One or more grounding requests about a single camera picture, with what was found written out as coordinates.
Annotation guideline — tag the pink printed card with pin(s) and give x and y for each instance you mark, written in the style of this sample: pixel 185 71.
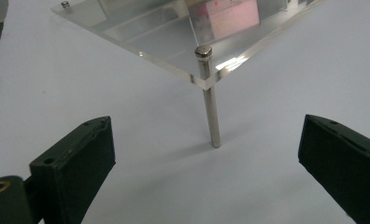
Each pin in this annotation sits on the pink printed card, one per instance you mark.
pixel 234 18

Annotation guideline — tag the short silver metal pin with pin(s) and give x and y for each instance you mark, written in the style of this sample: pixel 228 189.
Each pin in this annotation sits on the short silver metal pin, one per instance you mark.
pixel 65 4

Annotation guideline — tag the long silver metal pin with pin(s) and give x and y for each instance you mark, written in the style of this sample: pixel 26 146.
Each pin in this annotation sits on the long silver metal pin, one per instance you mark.
pixel 211 112

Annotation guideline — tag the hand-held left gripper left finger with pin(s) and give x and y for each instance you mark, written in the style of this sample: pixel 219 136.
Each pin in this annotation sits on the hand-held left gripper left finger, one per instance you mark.
pixel 77 161

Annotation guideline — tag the clear acrylic panel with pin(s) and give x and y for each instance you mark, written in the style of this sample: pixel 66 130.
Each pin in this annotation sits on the clear acrylic panel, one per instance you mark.
pixel 161 40

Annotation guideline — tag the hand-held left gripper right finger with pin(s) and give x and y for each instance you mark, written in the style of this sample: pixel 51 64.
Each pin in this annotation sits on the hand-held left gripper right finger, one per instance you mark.
pixel 338 165

